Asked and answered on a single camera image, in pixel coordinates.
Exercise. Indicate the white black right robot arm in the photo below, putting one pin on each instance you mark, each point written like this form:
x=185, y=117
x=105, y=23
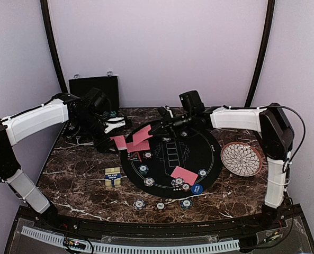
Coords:
x=270, y=122

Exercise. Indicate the floral patterned ceramic plate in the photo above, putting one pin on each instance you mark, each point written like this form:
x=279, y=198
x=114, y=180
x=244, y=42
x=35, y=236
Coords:
x=241, y=159

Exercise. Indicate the blue small blind button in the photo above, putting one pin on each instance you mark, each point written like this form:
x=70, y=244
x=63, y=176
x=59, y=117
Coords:
x=197, y=189

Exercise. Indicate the blue gold card box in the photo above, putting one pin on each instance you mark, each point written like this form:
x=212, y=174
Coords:
x=112, y=177

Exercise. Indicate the green chip row right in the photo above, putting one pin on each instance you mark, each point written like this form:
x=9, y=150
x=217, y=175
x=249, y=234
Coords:
x=109, y=114

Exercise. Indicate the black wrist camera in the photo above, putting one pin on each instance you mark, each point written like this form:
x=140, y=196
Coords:
x=98, y=100
x=191, y=102

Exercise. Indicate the brown white chip stack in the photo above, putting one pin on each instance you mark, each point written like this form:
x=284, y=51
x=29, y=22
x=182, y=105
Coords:
x=160, y=206

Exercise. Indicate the green chips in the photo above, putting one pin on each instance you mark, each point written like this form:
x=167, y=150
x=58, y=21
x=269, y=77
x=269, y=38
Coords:
x=143, y=169
x=202, y=172

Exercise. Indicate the white slotted cable duct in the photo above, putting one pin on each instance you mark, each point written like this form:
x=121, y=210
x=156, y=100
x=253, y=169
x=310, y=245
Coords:
x=111, y=244

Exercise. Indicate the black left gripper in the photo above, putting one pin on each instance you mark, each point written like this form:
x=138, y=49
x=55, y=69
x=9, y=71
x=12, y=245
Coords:
x=101, y=144

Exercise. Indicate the round black poker mat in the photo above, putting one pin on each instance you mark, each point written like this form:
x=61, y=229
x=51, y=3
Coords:
x=200, y=150

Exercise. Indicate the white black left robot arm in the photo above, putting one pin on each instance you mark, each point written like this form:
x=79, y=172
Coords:
x=61, y=108

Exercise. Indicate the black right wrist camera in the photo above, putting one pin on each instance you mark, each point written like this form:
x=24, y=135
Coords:
x=191, y=102

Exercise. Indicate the red backed card deck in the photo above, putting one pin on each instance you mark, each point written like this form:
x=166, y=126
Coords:
x=120, y=142

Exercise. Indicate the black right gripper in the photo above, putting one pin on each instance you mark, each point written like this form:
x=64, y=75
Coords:
x=167, y=126

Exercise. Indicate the black poker chip case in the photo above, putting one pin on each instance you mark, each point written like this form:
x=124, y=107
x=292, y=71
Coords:
x=93, y=87

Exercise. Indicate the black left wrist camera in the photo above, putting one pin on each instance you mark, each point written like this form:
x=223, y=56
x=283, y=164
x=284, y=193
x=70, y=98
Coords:
x=98, y=100

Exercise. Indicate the blue white chip stack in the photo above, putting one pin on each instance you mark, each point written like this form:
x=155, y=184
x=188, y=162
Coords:
x=139, y=204

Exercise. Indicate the green blue chip stack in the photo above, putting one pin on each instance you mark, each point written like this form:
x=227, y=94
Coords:
x=186, y=204

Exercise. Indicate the red card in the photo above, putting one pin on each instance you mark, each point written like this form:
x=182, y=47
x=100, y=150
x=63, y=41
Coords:
x=143, y=146
x=189, y=177
x=141, y=135

